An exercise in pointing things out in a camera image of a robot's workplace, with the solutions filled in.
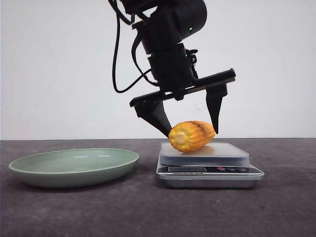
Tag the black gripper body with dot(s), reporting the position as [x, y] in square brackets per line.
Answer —
[175, 73]

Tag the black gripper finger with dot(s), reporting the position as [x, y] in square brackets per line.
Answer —
[154, 114]
[214, 96]

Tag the yellow corn cob piece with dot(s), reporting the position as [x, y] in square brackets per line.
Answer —
[191, 135]

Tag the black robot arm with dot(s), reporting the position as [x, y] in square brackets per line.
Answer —
[164, 24]

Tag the silver digital kitchen scale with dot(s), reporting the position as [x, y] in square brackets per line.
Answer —
[215, 165]

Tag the green oval plate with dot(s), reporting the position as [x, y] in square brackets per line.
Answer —
[74, 168]

